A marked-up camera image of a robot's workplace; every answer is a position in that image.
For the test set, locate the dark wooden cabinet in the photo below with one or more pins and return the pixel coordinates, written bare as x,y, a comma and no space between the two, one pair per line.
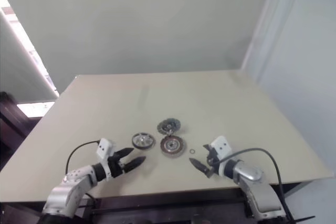
13,124

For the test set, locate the toothed metal gear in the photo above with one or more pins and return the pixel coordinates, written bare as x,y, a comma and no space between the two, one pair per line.
169,127

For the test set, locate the copper-centred round metal disc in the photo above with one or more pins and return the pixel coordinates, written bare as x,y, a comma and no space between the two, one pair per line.
172,148

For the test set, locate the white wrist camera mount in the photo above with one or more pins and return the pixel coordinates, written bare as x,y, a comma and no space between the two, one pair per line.
221,145
105,148

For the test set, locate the bright window strip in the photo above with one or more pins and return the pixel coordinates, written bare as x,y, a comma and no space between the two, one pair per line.
34,53

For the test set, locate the silver rotor wheel black rim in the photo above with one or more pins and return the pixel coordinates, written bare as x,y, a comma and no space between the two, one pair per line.
141,141

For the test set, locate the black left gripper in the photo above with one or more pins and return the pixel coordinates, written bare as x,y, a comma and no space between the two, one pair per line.
115,167

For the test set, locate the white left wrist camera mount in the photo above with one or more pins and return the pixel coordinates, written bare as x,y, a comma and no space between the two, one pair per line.
105,148

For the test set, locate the dark table frame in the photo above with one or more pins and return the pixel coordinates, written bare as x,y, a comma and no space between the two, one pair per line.
157,208

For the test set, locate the white partition panel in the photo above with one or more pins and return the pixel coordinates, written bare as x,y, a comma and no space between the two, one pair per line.
302,77

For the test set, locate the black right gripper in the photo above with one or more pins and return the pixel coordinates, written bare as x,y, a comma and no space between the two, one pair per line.
212,159

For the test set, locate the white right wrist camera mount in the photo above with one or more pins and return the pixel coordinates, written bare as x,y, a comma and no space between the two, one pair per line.
221,145

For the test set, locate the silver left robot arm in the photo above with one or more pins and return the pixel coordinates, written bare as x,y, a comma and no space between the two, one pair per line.
73,182

